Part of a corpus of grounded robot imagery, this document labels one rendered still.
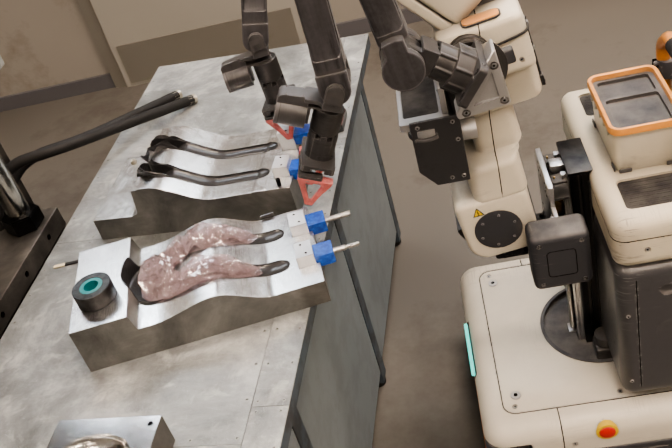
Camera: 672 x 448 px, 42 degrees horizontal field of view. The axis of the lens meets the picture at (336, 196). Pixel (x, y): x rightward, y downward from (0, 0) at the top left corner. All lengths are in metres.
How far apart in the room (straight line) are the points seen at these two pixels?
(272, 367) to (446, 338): 1.15
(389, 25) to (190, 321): 0.69
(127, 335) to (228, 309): 0.20
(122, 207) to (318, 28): 0.83
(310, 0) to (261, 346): 0.66
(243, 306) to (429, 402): 0.98
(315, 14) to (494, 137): 0.53
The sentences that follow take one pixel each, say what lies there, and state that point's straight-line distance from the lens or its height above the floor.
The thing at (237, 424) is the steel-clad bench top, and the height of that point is 0.80.
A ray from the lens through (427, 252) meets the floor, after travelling 3.03.
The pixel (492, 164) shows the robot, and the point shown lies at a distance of 1.84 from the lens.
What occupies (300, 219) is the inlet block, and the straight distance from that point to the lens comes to 1.83.
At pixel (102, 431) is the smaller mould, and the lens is 1.61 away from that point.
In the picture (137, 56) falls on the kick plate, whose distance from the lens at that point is 4.72.
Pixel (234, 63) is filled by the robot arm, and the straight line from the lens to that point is 1.95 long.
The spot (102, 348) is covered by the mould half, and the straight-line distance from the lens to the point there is 1.79.
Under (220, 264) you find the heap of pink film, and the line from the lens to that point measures 1.75.
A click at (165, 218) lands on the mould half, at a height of 0.84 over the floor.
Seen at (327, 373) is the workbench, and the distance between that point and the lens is 2.03.
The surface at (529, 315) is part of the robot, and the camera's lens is 2.36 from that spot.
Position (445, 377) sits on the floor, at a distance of 2.62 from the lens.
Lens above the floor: 1.96
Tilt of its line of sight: 35 degrees down
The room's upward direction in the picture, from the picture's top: 17 degrees counter-clockwise
